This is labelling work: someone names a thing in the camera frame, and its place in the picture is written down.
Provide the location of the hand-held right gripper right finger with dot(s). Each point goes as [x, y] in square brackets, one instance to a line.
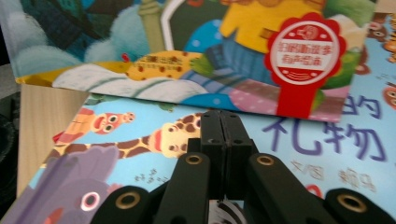
[235, 137]

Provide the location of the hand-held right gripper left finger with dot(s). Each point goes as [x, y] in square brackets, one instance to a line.
[214, 133]

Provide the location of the light blue animal picture book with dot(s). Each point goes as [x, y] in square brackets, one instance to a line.
[311, 146]

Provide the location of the dark blue monster picture book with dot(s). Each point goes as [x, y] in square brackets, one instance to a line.
[193, 46]

